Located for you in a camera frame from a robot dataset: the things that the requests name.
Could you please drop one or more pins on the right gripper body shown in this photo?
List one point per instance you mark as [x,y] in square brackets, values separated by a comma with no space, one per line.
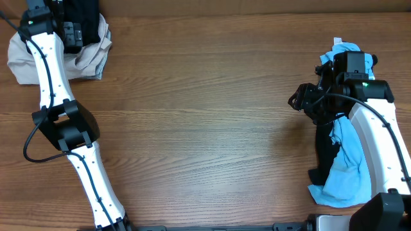
[319,104]

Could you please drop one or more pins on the beige folded trousers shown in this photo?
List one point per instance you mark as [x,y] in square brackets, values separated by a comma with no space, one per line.
[22,64]

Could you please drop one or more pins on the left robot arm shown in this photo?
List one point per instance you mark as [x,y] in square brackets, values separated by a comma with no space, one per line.
[66,123]

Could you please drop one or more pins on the light blue printed t-shirt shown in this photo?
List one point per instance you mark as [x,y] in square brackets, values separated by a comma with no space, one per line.
[349,182]

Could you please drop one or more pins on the black t-shirt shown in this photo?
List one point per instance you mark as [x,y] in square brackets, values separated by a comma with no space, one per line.
[87,14]

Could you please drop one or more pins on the grey folded garment underneath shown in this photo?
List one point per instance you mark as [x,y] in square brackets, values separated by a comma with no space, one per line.
[99,56]

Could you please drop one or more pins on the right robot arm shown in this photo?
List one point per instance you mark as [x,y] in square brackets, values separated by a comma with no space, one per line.
[345,88]

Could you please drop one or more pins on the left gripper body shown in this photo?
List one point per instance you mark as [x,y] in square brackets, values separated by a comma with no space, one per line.
[73,36]

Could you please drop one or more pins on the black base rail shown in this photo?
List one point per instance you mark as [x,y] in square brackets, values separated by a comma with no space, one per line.
[294,226]

